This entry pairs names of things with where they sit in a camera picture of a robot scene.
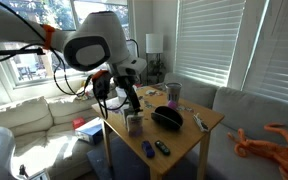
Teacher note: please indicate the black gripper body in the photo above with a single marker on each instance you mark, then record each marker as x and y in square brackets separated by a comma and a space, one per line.
[125, 86]

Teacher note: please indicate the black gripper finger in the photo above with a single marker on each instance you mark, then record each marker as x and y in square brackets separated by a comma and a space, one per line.
[130, 108]
[138, 105]

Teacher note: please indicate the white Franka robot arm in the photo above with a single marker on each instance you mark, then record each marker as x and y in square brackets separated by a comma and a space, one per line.
[50, 36]

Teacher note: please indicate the black glasses case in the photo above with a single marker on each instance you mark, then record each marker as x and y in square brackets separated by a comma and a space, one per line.
[166, 117]

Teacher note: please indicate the purple ball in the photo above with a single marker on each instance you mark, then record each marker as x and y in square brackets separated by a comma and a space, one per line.
[172, 105]

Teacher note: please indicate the potted plant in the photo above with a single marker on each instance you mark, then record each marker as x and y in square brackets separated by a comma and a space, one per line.
[157, 68]

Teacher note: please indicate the metal tumbler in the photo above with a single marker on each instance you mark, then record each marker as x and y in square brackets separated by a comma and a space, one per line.
[173, 91]

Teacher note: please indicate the blue toy car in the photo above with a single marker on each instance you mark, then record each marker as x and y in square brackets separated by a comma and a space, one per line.
[148, 149]

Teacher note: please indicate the blue cardboard box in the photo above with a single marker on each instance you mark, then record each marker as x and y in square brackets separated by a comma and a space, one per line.
[90, 131]

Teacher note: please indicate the wooden table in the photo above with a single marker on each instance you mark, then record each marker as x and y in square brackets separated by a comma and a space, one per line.
[177, 136]

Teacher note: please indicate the white shade floor lamp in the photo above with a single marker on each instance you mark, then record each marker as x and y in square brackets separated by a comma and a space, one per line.
[154, 43]

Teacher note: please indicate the red box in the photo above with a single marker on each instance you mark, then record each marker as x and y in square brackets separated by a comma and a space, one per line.
[78, 122]

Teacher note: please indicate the dark blue rug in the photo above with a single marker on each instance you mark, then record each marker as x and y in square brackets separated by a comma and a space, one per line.
[117, 163]

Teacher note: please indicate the white framed glass window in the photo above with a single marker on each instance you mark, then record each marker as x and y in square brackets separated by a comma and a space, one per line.
[34, 66]

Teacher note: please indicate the white window blind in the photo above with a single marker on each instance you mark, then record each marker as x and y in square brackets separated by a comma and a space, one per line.
[277, 50]
[210, 40]

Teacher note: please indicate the white sofa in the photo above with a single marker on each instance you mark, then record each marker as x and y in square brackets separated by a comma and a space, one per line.
[24, 126]

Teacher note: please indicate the grey sofa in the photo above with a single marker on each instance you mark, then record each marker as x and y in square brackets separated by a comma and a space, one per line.
[250, 113]

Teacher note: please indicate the black metal bar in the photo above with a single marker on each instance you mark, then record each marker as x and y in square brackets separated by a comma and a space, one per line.
[14, 53]

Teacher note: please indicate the orange octopus plush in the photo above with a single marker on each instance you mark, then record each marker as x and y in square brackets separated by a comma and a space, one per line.
[274, 150]

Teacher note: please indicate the black orange wrist camera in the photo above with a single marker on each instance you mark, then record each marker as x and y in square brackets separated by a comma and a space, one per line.
[100, 85]

